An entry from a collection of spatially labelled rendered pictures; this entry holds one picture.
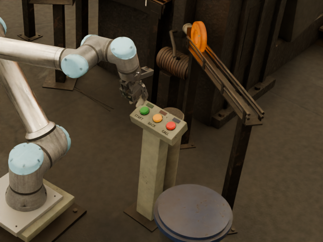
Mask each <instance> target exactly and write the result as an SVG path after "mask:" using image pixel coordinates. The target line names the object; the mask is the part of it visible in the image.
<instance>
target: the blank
mask: <svg viewBox="0 0 323 242"><path fill-rule="evenodd" d="M191 40H192V41H193V42H194V43H195V45H196V46H197V47H198V49H199V50H200V51H201V52H204V50H205V48H206V45H207V32H206V27H205V25H204V23H203V22H202V21H198V22H194V23H193V25H192V28H191Z"/></svg>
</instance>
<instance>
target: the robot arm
mask: <svg viewBox="0 0 323 242"><path fill-rule="evenodd" d="M6 29H7V28H6V24H5V22H4V21H3V20H2V19H1V18H0V83H1V85H2V86H3V88H4V90H5V92H6V94H7V96H8V98H9V99H10V101H11V103H12V105H13V107H14V109H15V110H16V112H17V114H18V116H19V118H20V120H21V121H22V123H23V125H24V127H25V129H26V131H27V133H26V136H25V138H26V140H27V142H28V144H27V143H22V144H19V145H17V146H15V147H14V148H13V149H12V150H11V152H10V154H9V160H8V165H9V185H8V187H7V189H6V192H5V201H6V203H7V205H8V206H9V207H11V208H12V209H14V210H17V211H21V212H29V211H33V210H36V209H38V208H40V207H41V206H43V205H44V203H45V202H46V199H47V190H46V188H45V186H44V184H43V175H44V174H45V173H46V172H47V171H48V170H49V169H50V168H51V167H52V166H53V165H54V164H56V163H57V162H58V161H59V160H60V159H61V158H62V157H63V156H64V155H65V154H66V153H67V151H68V150H69V149H70V146H71V139H70V137H69V134H68V132H67V131H66V130H65V129H64V128H63V127H61V126H59V125H55V123H54V122H51V121H49V120H48V118H47V117H46V115H45V113H44V111H43V109H42V107H41V105H40V103H39V101H38V99H37V97H36V95H35V94H34V92H33V90H32V88H31V86H30V84H29V82H28V80H27V78H26V76H25V74H24V72H23V70H22V69H21V67H20V65H19V63H18V62H21V63H26V64H31V65H36V66H41V67H46V68H51V69H56V70H61V71H63V72H64V73H65V74H66V75H67V76H69V77H71V78H78V77H80V76H83V75H84V74H86V72H87V71H88V70H90V69H91V68H92V67H93V66H95V65H96V64H97V63H99V62H100V61H105V62H110V63H113V64H116V67H117V70H118V73H119V76H120V78H121V80H120V81H119V82H120V85H121V87H120V88H119V90H120V93H121V96H124V98H126V99H127V100H129V103H130V104H132V103H135V102H136V101H138V102H137V104H136V108H138V107H139V106H140V105H142V106H143V105H144V104H145V102H146V100H147V98H148V92H147V89H146V87H145V85H144V84H143V83H142V80H141V79H143V78H146V77H149V76H152V75H153V72H154V70H153V69H151V68H149V67H147V66H145V67H142V68H140V64H139V60H138V56H137V49H136V47H135V45H134V43H133V41H132V40H131V39H129V38H127V37H118V38H116V39H115V40H113V39H109V38H105V37H100V36H98V35H87V36H85V37H84V39H83V40H82V42H81V45H80V47H79V48H77V49H72V48H60V47H55V46H49V45H43V44H38V43H32V42H26V41H21V40H15V39H9V38H6V36H5V33H6ZM121 91H122V92H121Z"/></svg>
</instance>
